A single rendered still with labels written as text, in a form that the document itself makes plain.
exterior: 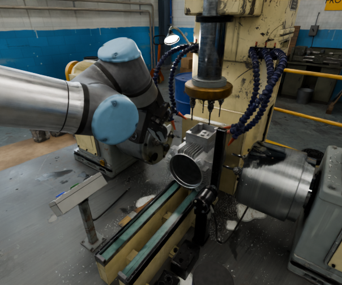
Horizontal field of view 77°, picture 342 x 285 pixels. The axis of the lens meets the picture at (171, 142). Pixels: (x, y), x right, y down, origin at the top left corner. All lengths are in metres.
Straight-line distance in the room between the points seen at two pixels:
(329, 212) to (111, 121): 0.62
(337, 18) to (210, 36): 5.15
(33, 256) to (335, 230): 0.98
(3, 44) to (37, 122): 5.72
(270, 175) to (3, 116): 0.68
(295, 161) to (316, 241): 0.24
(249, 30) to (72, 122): 0.78
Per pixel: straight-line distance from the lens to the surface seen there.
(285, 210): 0.79
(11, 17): 6.12
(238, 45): 0.99
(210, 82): 0.80
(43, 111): 0.36
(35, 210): 1.19
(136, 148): 0.98
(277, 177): 0.75
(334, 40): 5.86
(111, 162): 1.17
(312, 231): 0.80
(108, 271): 0.81
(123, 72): 0.53
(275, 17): 0.96
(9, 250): 1.08
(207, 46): 0.79
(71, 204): 0.75
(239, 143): 0.96
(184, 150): 0.83
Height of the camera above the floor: 1.55
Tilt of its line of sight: 30 degrees down
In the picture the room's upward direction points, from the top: straight up
